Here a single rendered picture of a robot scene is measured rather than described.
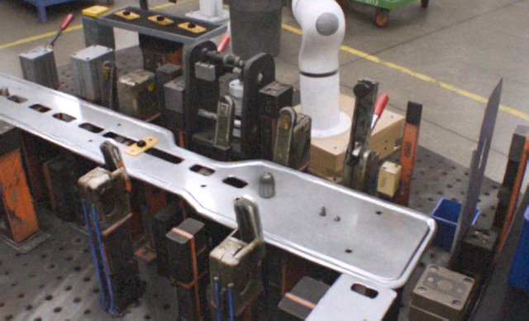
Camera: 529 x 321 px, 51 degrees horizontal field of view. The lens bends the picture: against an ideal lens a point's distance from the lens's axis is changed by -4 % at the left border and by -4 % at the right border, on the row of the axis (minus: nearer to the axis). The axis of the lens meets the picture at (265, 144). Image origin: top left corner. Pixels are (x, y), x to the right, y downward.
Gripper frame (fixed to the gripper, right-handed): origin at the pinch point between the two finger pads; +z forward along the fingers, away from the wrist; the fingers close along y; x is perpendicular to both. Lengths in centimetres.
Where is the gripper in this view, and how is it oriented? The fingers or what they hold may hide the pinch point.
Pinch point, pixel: (158, 2)
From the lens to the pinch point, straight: 164.4
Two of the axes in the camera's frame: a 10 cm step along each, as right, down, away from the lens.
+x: 6.6, 3.8, -6.5
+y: -7.5, 3.3, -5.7
